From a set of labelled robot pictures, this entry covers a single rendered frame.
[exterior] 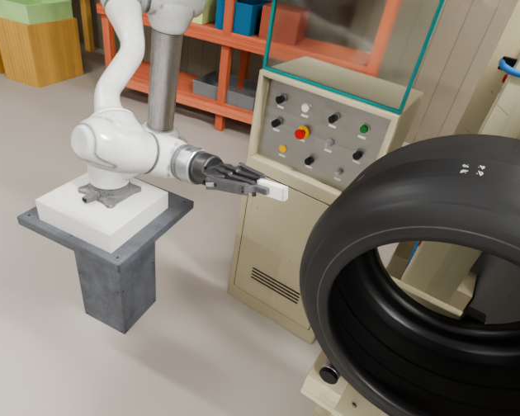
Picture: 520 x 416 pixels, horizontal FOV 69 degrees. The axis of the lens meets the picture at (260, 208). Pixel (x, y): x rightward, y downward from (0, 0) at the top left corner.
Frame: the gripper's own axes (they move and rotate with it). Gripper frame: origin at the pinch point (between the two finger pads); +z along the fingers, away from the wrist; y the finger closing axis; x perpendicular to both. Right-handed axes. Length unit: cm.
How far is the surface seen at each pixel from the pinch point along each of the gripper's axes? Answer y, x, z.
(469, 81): 390, 34, -24
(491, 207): -5.1, -10.4, 38.8
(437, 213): -6.5, -8.2, 32.8
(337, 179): 72, 28, -17
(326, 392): -3.8, 45.4, 19.1
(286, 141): 70, 16, -41
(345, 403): 0, 50, 23
